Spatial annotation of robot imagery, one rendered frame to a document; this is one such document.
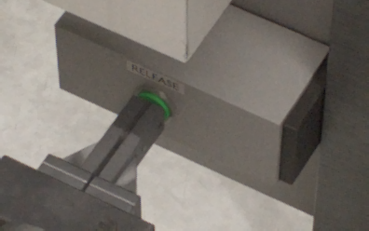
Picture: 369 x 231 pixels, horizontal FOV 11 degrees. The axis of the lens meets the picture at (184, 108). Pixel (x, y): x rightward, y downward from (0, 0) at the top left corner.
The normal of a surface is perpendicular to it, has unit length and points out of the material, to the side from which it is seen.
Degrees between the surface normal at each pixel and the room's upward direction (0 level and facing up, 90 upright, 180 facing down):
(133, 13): 90
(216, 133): 90
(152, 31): 90
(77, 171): 0
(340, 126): 90
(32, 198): 0
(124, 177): 0
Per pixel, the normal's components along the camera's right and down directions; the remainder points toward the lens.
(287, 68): 0.00, -0.61
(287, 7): -0.49, 0.69
